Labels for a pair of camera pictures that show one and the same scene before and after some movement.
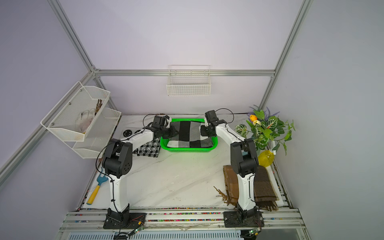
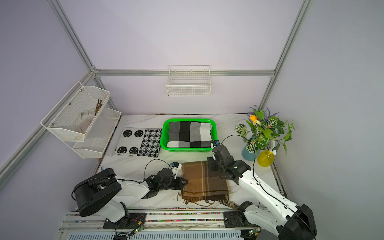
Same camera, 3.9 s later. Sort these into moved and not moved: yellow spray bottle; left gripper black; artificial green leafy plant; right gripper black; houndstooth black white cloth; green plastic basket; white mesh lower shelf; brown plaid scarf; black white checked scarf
Moved: left gripper black; brown plaid scarf; right gripper black
Not moved: yellow spray bottle; black white checked scarf; artificial green leafy plant; white mesh lower shelf; houndstooth black white cloth; green plastic basket
